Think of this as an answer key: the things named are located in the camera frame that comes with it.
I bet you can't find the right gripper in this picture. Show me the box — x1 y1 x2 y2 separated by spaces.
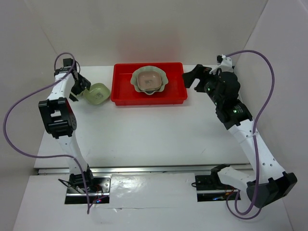
181 64 223 106

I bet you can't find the green square plate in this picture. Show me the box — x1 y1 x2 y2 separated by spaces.
83 83 111 105

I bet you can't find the brown square plate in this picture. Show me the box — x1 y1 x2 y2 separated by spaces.
137 71 162 91

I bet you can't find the large green scalloped bowl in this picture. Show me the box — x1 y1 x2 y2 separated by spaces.
130 65 169 95

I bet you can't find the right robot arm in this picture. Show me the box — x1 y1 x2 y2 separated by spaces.
182 64 297 208

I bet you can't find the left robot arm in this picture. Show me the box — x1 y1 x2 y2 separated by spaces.
38 58 95 192

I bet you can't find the red plastic bin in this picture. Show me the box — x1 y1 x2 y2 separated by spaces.
111 62 187 106

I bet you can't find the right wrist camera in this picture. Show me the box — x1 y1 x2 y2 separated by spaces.
209 55 233 75

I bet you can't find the front aluminium rail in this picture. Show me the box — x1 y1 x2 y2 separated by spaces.
38 164 252 175

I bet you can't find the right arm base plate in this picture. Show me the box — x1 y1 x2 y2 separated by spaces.
191 175 238 202

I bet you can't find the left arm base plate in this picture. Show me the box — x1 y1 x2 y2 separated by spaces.
64 176 111 205

